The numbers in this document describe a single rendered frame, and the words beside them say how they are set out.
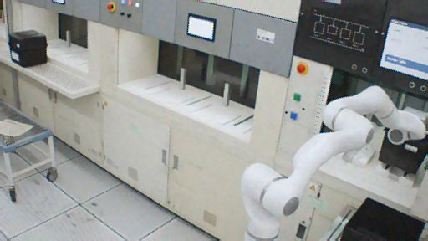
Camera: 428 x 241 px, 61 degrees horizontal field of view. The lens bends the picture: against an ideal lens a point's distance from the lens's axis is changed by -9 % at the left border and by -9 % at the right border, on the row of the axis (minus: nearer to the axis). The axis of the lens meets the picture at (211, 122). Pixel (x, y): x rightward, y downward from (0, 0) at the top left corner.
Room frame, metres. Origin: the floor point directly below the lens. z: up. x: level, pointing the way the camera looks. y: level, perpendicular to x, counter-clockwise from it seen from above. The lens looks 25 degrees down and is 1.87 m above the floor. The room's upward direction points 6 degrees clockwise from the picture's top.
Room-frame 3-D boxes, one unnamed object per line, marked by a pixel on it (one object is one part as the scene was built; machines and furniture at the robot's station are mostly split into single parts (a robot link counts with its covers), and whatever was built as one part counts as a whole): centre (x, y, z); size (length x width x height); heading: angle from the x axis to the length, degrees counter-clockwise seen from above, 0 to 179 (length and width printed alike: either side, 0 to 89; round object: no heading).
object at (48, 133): (2.67, 1.69, 0.24); 0.97 x 0.52 x 0.48; 57
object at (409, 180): (1.75, -1.03, 0.89); 0.22 x 0.21 x 0.04; 144
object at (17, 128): (2.54, 1.56, 0.47); 0.31 x 0.23 x 0.02; 76
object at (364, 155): (1.91, -0.81, 0.89); 0.22 x 0.21 x 0.04; 144
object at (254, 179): (1.14, -0.20, 1.07); 0.19 x 0.12 x 0.24; 35
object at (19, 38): (3.17, 1.68, 0.93); 0.30 x 0.28 x 0.26; 51
